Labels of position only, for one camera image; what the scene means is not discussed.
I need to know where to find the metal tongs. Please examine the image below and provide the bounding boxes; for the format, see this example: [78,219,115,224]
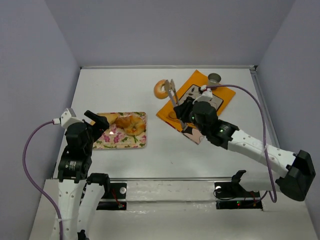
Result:
[168,79,188,131]

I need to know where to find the ring bagel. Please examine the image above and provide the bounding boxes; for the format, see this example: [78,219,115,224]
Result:
[153,79,170,100]

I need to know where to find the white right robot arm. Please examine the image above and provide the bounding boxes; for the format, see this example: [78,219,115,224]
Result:
[173,97,316,202]

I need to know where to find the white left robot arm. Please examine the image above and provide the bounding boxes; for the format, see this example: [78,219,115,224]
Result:
[50,108,111,240]

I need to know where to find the triangular bread slice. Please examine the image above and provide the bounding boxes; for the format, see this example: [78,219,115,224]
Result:
[97,113,119,125]

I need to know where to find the floral rectangular tray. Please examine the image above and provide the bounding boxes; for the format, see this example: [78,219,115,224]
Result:
[93,112,147,150]

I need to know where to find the wooden fork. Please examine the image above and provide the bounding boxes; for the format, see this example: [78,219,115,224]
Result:
[165,115,181,127]

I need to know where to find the floral square plate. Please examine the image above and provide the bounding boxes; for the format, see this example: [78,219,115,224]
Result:
[179,84,224,111]

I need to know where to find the wooden spoon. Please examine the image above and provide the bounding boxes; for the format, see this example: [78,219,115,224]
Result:
[168,111,177,119]

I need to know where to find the glazed twisted pastry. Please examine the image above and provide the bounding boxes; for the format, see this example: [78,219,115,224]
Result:
[124,115,146,136]

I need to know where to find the orange cloth napkin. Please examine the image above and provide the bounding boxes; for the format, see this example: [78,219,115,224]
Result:
[156,70,236,145]

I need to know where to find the metal cup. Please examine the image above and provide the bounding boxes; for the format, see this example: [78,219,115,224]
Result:
[207,73,222,87]

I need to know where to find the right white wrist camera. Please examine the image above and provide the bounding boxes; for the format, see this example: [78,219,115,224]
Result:
[193,85,213,104]

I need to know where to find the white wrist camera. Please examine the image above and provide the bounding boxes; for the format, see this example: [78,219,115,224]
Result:
[193,85,213,104]
[53,108,83,130]

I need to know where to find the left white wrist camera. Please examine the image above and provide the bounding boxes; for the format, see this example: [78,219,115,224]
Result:
[53,108,83,130]

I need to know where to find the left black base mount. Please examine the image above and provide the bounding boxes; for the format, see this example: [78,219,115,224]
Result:
[96,182,127,211]

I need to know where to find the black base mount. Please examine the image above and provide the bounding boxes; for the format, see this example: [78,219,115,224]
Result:
[96,182,127,211]
[213,170,263,210]

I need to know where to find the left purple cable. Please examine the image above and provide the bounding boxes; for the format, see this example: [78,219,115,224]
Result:
[22,119,63,240]

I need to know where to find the metal frame rail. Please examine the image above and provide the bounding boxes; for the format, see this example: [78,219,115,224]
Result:
[80,65,256,71]

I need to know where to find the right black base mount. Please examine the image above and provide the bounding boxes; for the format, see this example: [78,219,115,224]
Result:
[213,170,263,210]

